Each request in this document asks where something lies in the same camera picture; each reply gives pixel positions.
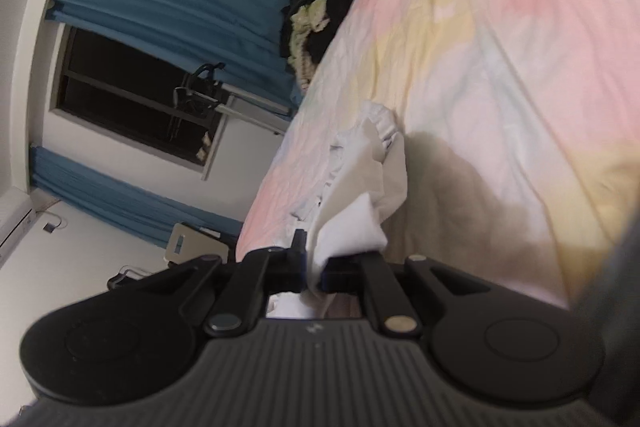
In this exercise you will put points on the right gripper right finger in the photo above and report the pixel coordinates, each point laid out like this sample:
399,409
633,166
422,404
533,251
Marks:
371,279

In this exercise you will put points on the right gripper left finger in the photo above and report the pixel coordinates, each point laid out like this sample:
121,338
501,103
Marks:
261,274

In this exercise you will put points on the light grey trousers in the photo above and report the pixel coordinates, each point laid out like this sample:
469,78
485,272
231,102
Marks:
366,183

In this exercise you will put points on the metal clothes rack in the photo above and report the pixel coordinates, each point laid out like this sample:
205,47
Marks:
202,91

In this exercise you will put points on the beige chair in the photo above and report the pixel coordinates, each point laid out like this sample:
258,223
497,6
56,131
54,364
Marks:
187,242

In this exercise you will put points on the blue curtain left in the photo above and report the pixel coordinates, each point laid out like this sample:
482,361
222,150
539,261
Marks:
125,207

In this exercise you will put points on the dark window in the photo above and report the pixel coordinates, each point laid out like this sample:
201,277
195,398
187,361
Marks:
134,95

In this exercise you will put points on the white air conditioner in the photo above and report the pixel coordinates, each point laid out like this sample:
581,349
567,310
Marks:
16,216

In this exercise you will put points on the pastel tie-dye bed sheet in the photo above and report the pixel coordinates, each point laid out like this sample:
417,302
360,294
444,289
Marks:
521,124

